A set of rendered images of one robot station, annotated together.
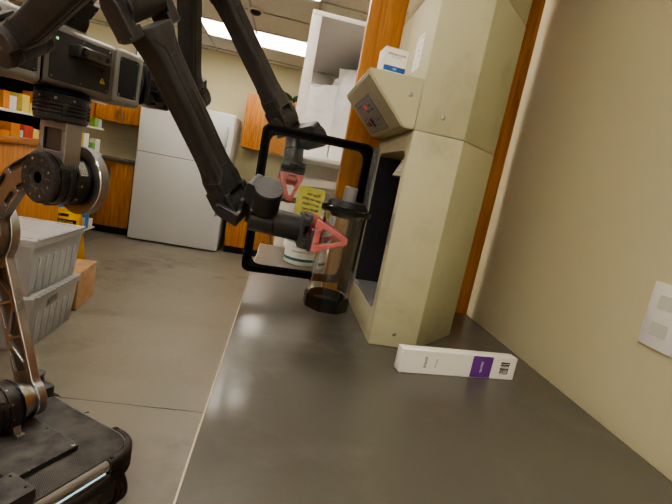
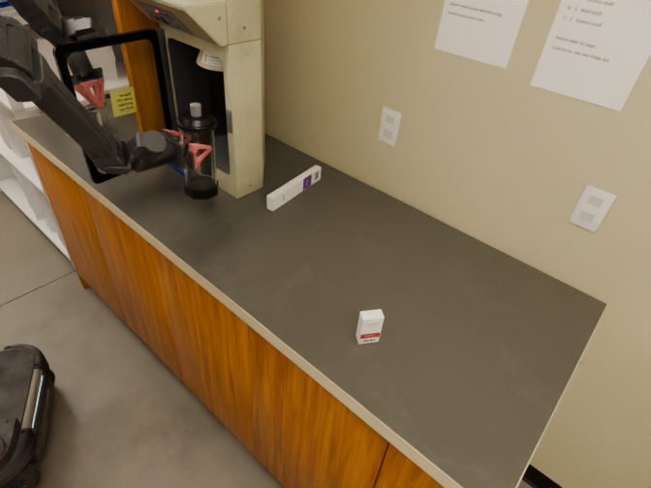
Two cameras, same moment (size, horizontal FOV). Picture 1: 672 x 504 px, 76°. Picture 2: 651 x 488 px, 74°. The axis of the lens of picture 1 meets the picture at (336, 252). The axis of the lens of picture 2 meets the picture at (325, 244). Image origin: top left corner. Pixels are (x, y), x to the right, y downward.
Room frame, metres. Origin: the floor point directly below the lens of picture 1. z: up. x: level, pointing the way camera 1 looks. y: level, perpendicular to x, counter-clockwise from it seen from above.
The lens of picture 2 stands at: (-0.14, 0.48, 1.73)
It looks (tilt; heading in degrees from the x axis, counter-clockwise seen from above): 39 degrees down; 316
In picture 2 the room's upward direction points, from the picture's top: 6 degrees clockwise
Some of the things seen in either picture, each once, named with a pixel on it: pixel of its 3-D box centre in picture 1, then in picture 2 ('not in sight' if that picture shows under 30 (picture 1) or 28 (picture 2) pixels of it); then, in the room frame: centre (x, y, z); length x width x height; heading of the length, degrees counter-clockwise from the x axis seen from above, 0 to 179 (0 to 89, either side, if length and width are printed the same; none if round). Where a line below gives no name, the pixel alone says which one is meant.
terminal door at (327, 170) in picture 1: (307, 207); (124, 107); (1.18, 0.10, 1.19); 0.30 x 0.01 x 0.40; 104
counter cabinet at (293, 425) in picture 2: not in sight; (258, 296); (0.91, -0.18, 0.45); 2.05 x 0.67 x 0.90; 9
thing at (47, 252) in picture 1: (25, 253); not in sight; (2.46, 1.82, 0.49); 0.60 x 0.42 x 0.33; 9
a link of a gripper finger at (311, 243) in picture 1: (324, 236); (194, 150); (0.89, 0.03, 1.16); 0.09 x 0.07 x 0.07; 100
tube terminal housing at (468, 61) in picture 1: (435, 180); (229, 55); (1.09, -0.21, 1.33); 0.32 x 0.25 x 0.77; 9
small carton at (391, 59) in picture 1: (391, 66); not in sight; (0.98, -0.04, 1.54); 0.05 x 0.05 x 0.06; 14
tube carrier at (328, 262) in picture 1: (336, 255); (199, 155); (0.93, 0.00, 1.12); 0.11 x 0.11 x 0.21
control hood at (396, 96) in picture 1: (376, 109); (170, 13); (1.06, -0.03, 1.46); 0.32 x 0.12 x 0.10; 9
